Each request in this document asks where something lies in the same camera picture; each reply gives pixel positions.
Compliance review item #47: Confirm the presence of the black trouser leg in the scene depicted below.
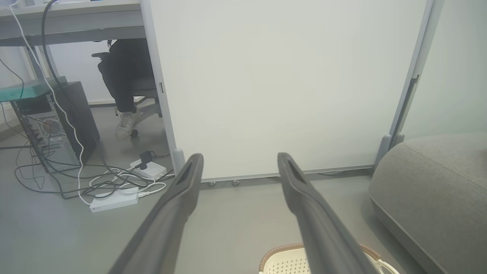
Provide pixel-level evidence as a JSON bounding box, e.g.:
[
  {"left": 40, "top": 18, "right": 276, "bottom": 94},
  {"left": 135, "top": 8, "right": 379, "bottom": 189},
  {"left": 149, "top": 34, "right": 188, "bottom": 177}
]
[{"left": 97, "top": 38, "right": 157, "bottom": 113}]

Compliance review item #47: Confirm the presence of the cream perforated laundry basket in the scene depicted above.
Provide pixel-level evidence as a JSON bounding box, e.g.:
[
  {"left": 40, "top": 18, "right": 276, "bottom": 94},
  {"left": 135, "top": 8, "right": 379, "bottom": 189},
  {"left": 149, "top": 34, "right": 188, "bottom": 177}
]
[{"left": 259, "top": 243, "right": 400, "bottom": 274}]

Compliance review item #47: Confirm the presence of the narrow white partition panel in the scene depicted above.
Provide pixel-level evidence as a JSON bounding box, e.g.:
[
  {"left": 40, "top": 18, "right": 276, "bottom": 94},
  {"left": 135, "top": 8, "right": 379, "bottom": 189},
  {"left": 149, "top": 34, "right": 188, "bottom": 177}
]
[{"left": 396, "top": 0, "right": 487, "bottom": 142}]

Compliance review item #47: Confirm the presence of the black computer tower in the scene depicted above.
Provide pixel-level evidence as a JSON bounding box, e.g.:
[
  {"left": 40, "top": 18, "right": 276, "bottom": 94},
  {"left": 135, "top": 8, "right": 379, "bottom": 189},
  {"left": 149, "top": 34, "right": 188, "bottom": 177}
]
[{"left": 11, "top": 81, "right": 101, "bottom": 172}]

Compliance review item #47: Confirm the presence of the white square power strip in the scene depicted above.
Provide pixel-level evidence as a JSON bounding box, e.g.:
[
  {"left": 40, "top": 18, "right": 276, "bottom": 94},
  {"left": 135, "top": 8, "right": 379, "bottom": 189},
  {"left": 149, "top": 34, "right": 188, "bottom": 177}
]
[{"left": 130, "top": 159, "right": 167, "bottom": 180}]

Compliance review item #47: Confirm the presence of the grey desk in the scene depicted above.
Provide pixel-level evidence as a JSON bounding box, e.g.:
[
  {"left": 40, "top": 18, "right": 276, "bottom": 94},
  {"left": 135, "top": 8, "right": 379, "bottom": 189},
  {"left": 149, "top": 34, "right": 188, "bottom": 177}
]
[{"left": 0, "top": 0, "right": 147, "bottom": 82}]

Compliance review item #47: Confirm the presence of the thick hanging black cable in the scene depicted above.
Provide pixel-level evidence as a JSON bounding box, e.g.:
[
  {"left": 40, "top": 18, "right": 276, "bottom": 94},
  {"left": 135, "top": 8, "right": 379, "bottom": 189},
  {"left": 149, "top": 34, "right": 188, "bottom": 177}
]
[{"left": 41, "top": 0, "right": 115, "bottom": 172}]

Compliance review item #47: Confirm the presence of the white long power strip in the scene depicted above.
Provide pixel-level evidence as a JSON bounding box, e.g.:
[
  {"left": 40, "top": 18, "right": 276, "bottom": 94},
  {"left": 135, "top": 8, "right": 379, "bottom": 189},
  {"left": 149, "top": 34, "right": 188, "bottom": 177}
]
[{"left": 89, "top": 186, "right": 140, "bottom": 213}]

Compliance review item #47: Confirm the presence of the long grey panel foot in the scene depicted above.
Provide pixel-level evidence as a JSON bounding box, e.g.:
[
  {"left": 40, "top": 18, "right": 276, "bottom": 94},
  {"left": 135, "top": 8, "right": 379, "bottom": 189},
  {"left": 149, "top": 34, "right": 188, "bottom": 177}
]
[{"left": 173, "top": 148, "right": 186, "bottom": 178}]

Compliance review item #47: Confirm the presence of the teal glass panel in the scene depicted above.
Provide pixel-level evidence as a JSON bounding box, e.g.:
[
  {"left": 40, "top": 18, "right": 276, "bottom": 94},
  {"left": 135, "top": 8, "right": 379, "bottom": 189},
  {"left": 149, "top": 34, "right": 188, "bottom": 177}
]
[{"left": 0, "top": 76, "right": 68, "bottom": 103}]

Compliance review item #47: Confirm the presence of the wide white partition panel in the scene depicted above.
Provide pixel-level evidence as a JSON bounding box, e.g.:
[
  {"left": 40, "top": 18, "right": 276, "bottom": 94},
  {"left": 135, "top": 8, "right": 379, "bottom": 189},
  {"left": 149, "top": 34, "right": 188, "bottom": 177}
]
[{"left": 140, "top": 0, "right": 444, "bottom": 182}]

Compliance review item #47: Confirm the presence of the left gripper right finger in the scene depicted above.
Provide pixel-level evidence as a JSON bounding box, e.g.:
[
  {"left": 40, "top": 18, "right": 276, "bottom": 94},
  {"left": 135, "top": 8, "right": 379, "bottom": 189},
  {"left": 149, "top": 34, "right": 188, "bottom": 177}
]
[{"left": 277, "top": 153, "right": 381, "bottom": 274}]

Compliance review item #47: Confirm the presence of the black floor cable bundle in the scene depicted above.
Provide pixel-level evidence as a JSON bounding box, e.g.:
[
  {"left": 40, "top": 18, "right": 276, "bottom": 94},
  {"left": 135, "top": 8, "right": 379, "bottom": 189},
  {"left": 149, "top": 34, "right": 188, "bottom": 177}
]
[{"left": 14, "top": 143, "right": 160, "bottom": 201}]

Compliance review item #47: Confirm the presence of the grey office chair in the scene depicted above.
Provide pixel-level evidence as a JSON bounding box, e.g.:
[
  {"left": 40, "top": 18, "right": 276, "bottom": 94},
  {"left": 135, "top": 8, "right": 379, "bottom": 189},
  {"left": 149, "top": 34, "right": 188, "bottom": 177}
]
[{"left": 91, "top": 51, "right": 163, "bottom": 119}]

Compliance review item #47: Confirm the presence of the long hanging white cable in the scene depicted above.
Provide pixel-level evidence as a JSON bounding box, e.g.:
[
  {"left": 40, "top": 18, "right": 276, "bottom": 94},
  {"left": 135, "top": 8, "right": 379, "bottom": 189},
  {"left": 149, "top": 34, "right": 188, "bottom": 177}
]
[{"left": 8, "top": 0, "right": 92, "bottom": 206}]

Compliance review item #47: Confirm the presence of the beige sneaker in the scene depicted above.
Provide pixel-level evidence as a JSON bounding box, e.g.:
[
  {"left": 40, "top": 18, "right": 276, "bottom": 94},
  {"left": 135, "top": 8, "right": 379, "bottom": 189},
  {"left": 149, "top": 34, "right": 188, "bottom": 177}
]
[{"left": 115, "top": 108, "right": 143, "bottom": 140}]

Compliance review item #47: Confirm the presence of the grey fabric sofa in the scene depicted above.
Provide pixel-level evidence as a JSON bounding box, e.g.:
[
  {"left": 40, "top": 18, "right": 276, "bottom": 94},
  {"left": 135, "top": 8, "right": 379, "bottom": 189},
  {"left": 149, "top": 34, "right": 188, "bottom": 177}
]
[{"left": 369, "top": 132, "right": 487, "bottom": 274}]

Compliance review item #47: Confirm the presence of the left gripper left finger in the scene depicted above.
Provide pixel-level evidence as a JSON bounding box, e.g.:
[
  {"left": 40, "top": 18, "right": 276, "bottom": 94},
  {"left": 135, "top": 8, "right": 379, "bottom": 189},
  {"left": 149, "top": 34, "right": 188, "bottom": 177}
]
[{"left": 108, "top": 153, "right": 204, "bottom": 274}]

